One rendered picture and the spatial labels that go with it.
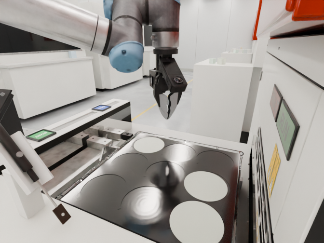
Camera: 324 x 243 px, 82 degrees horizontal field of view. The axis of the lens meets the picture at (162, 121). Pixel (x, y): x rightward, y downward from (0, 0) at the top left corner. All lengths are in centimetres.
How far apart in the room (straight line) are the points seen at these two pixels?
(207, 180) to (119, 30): 39
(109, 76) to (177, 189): 466
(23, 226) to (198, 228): 28
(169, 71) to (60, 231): 41
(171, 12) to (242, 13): 781
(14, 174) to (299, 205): 32
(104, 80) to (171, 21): 465
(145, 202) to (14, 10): 42
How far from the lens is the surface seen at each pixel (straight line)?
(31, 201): 36
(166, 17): 54
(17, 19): 44
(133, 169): 52
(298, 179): 24
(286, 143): 30
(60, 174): 60
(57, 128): 69
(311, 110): 24
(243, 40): 827
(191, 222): 40
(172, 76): 50
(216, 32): 837
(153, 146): 61
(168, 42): 54
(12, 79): 353
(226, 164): 56
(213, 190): 47
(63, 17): 43
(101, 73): 507
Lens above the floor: 121
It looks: 23 degrees down
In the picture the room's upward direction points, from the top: straight up
